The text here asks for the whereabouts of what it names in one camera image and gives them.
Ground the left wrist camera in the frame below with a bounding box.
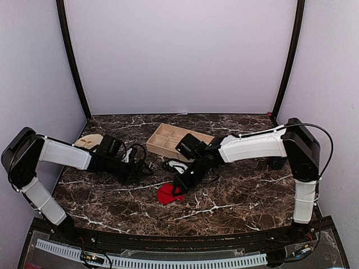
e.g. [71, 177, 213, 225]
[96, 133, 148, 163]

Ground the left circuit board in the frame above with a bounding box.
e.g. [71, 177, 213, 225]
[80, 252, 104, 265]

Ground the left black frame post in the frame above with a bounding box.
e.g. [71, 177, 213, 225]
[56, 0, 92, 121]

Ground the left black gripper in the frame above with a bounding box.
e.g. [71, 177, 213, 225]
[105, 156, 154, 185]

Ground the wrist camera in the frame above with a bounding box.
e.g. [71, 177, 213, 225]
[96, 133, 148, 163]
[162, 133, 208, 174]

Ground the wooden compartment tray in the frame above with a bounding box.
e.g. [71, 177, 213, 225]
[146, 123, 214, 163]

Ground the circuit board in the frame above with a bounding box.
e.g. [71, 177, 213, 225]
[292, 244, 313, 257]
[80, 252, 104, 265]

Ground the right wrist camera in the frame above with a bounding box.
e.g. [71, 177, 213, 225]
[162, 133, 208, 174]

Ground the right black frame post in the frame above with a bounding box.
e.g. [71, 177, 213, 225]
[271, 0, 306, 119]

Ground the blue enamel mug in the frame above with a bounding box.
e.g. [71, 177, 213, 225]
[268, 157, 287, 170]

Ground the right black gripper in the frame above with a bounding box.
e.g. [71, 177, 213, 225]
[172, 156, 208, 196]

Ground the round wooden plate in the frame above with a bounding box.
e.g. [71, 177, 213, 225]
[74, 134, 103, 149]

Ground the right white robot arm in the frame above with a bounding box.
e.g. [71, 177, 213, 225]
[172, 118, 325, 243]

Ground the black frame post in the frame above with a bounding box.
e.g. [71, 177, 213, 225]
[271, 0, 306, 119]
[56, 0, 92, 121]

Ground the white slotted cable duct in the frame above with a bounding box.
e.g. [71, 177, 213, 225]
[35, 239, 268, 268]

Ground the right circuit board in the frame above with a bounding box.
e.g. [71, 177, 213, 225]
[292, 244, 313, 257]

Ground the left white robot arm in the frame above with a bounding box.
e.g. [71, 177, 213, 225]
[1, 127, 154, 244]

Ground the red sock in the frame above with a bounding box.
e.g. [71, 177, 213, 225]
[157, 183, 185, 205]

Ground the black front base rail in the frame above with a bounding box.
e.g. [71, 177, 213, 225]
[25, 215, 337, 254]

